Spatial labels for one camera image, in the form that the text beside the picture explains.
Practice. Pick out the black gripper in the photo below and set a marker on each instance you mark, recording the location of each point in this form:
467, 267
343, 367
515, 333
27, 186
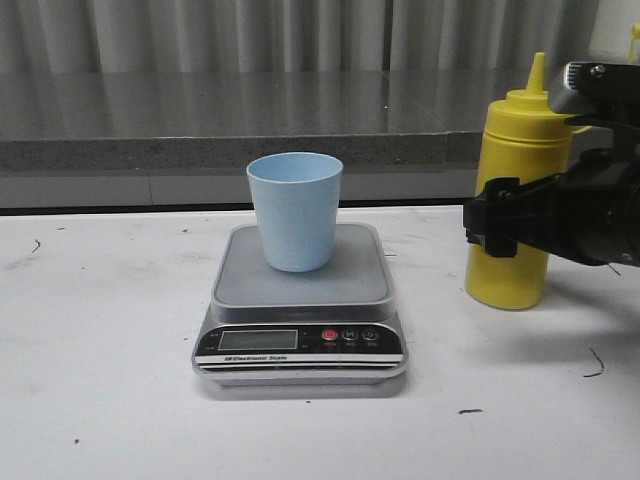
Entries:
589, 215

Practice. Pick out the yellow squeeze bottle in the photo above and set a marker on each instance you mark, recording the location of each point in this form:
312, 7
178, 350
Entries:
524, 138

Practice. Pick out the light blue plastic cup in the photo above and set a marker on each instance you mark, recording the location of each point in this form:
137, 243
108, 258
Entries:
295, 197

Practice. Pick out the silver electronic kitchen scale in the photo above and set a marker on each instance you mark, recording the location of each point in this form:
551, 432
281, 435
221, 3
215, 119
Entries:
331, 332

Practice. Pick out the white container on counter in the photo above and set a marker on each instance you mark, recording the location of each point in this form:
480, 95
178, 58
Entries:
615, 34

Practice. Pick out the grey stone counter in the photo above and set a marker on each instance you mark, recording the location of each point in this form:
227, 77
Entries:
182, 141

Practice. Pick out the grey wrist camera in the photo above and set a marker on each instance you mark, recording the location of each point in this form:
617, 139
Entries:
597, 88

